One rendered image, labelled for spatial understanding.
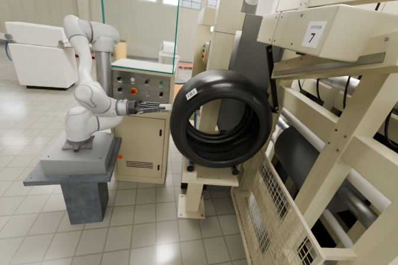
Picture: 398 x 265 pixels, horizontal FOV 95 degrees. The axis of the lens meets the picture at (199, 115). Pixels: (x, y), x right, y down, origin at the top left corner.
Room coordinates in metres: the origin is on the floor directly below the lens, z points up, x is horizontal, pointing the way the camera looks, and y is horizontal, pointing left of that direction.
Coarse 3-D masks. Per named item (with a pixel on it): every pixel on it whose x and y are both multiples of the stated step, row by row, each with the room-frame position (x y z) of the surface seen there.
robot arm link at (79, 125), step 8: (72, 112) 1.04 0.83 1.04; (80, 112) 1.05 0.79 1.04; (88, 112) 1.10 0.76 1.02; (72, 120) 1.01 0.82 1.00; (80, 120) 1.03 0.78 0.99; (88, 120) 1.07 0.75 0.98; (96, 120) 1.11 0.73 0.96; (72, 128) 1.00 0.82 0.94; (80, 128) 1.02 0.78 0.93; (88, 128) 1.06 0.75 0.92; (96, 128) 1.10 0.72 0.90; (72, 136) 1.00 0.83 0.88; (80, 136) 1.01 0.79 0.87; (88, 136) 1.06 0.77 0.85
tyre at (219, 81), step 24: (216, 72) 0.99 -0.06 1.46; (192, 96) 0.84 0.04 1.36; (216, 96) 0.83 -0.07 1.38; (240, 96) 0.85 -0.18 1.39; (264, 96) 0.91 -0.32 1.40; (240, 120) 1.16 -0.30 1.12; (264, 120) 0.87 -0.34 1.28; (192, 144) 1.03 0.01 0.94; (216, 144) 1.10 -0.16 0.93; (240, 144) 1.05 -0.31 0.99; (264, 144) 0.91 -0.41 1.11
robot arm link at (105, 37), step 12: (96, 24) 1.25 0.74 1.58; (96, 36) 1.22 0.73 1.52; (108, 36) 1.28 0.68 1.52; (96, 48) 1.24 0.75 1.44; (108, 48) 1.27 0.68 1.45; (96, 60) 1.24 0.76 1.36; (108, 60) 1.27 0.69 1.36; (96, 72) 1.24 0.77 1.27; (108, 72) 1.26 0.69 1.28; (108, 84) 1.24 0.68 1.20; (108, 96) 1.23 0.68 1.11; (108, 120) 1.17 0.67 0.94; (120, 120) 1.25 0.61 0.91
